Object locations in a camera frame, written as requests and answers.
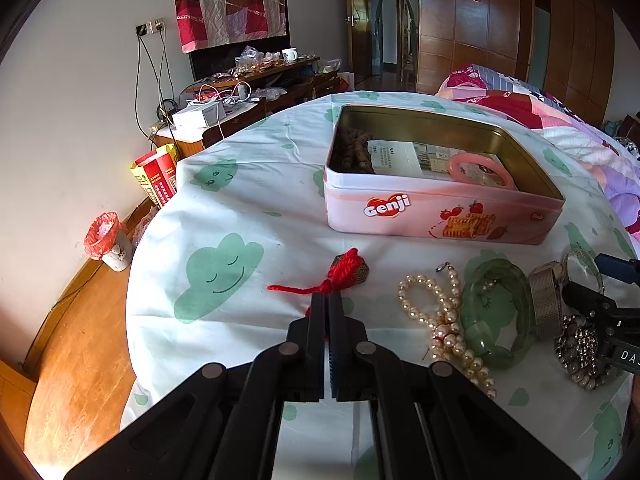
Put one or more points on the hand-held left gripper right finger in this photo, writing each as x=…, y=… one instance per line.
x=334, y=370

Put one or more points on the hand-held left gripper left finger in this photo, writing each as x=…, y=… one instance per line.
x=312, y=355

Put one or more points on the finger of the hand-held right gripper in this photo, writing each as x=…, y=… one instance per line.
x=587, y=297
x=617, y=266

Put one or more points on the silver mesh watch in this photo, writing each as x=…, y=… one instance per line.
x=545, y=305

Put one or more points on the silver bangle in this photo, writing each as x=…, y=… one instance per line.
x=575, y=255

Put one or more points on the green jade bangle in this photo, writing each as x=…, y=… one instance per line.
x=522, y=320

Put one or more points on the pink tin box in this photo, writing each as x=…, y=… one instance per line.
x=400, y=220

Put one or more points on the patchwork quilt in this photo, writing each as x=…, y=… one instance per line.
x=550, y=120

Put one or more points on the pink bangle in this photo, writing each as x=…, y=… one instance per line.
x=454, y=172

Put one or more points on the printed paper leaflet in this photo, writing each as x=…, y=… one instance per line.
x=395, y=157

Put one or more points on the red and yellow box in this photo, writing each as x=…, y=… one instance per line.
x=157, y=180

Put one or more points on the waste bin with red bag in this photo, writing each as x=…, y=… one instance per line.
x=105, y=240

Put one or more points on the wooden wardrobe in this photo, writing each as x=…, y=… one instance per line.
x=490, y=45

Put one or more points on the wooden television cabinet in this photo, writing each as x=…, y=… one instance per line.
x=280, y=95

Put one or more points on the white box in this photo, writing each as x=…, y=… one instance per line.
x=197, y=116

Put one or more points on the white paper bag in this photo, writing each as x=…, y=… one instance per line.
x=346, y=82

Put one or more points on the white mug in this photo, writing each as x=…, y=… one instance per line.
x=289, y=55

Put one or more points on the clear plastic bag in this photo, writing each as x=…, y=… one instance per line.
x=248, y=55

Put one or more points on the black television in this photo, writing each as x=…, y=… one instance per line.
x=215, y=57

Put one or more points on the wooden door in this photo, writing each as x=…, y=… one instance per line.
x=356, y=25

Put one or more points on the red patchwork cover cloth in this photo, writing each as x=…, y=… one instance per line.
x=225, y=15

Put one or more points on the wall power socket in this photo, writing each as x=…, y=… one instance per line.
x=150, y=26

